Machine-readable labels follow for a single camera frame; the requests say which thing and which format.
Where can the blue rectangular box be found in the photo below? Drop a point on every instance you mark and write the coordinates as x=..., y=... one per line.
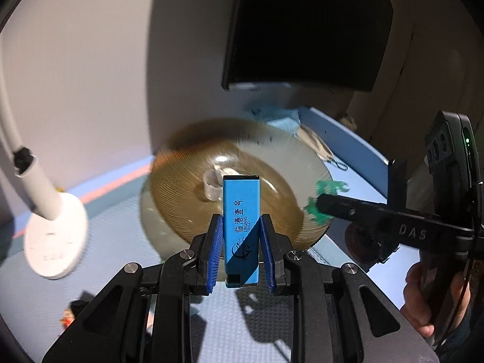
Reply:
x=242, y=211

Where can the blue desk mat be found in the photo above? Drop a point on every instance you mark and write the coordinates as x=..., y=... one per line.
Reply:
x=113, y=291

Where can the small clear plastic cup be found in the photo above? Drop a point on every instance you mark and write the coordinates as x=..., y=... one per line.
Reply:
x=211, y=187

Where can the person's right hand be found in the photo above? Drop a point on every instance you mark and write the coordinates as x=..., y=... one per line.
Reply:
x=416, y=298

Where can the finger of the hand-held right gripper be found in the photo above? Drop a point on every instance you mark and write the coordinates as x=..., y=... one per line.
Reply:
x=351, y=210

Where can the small orange toy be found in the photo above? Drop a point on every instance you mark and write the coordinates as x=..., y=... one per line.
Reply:
x=67, y=317

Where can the small black object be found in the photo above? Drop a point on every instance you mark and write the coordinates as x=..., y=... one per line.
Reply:
x=80, y=308

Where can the white face mask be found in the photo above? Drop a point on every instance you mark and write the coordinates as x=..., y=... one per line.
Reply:
x=314, y=141

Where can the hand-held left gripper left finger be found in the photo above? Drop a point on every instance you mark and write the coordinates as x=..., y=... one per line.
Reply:
x=212, y=257

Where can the green toy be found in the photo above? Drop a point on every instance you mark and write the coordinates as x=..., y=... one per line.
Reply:
x=326, y=189

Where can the white desk lamp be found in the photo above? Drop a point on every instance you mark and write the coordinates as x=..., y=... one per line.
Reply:
x=53, y=234

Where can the amber ribbed glass bowl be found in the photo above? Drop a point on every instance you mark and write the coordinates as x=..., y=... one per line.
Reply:
x=181, y=196

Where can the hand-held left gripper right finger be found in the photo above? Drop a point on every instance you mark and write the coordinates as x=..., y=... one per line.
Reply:
x=267, y=257

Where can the light blue cloth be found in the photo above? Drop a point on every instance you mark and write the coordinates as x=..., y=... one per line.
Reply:
x=281, y=121

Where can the black monitor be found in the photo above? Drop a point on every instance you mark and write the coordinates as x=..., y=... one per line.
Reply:
x=302, y=26

